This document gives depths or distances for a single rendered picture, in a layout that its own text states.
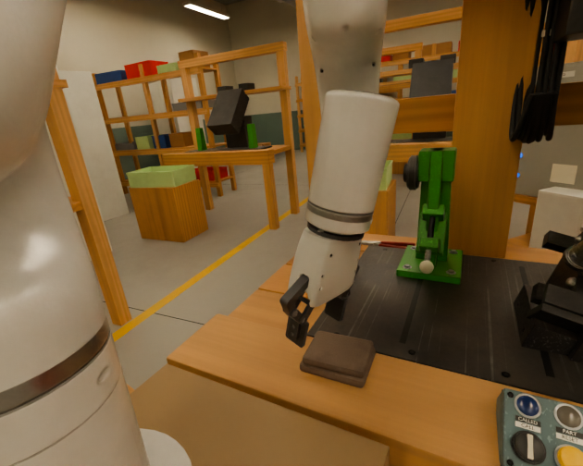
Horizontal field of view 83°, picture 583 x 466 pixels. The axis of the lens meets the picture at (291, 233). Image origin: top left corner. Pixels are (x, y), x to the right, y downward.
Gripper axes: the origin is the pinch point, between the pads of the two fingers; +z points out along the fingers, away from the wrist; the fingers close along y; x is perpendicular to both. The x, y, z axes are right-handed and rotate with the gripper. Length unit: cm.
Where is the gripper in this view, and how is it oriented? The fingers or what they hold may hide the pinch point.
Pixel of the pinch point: (316, 323)
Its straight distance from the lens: 50.7
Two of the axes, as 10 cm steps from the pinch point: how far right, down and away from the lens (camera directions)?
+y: -6.6, 1.9, -7.2
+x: 7.4, 3.4, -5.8
